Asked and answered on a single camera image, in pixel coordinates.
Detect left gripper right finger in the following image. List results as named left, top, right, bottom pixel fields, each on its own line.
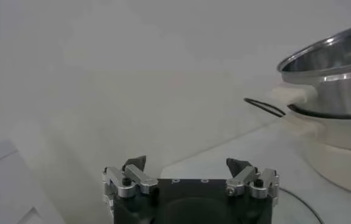
left=226, top=157, right=280, bottom=199

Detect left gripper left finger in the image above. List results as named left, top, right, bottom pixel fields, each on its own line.
left=102, top=155, right=159, bottom=198

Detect white electric cooker base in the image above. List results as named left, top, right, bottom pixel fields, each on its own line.
left=284, top=105, right=351, bottom=198

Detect white cabinet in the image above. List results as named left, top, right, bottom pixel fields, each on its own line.
left=0, top=139, right=66, bottom=224

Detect black cooker power cord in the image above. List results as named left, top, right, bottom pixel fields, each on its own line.
left=243, top=97, right=287, bottom=118

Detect steel steamer basket white handles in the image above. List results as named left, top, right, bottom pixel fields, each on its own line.
left=272, top=21, right=351, bottom=118

